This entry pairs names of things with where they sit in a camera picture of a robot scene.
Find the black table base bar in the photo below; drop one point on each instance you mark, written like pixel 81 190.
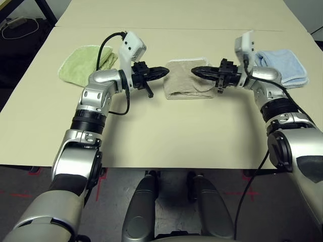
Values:
pixel 34 169
pixel 260 172

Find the black stand leg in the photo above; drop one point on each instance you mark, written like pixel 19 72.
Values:
pixel 318 29

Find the blue folded towel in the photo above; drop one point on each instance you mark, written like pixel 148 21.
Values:
pixel 285 65

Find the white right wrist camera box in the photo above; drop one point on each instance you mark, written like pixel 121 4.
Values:
pixel 243 50

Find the grey robot leg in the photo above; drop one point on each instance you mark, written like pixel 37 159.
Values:
pixel 141 209
pixel 212 209

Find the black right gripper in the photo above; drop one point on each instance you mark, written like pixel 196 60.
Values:
pixel 227 75

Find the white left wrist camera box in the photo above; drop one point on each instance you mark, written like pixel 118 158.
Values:
pixel 130 50

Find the white power adapter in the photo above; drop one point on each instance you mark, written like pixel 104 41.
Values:
pixel 15 22

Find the grey robot right leg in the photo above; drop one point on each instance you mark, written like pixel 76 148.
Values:
pixel 212 209

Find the grey robot left leg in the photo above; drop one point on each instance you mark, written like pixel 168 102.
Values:
pixel 141 209

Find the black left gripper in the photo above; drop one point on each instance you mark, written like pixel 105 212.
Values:
pixel 141 75

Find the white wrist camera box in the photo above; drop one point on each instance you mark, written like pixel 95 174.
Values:
pixel 243 50
pixel 130 50

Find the side table with black frame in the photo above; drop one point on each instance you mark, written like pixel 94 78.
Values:
pixel 48 11

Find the green folded towel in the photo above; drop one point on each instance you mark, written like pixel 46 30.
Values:
pixel 78 65

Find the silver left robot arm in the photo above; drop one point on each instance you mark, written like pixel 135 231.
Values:
pixel 98 85

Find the beige towel with white trim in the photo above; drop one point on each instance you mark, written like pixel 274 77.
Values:
pixel 181 80

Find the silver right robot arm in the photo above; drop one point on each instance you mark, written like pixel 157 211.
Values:
pixel 277 100

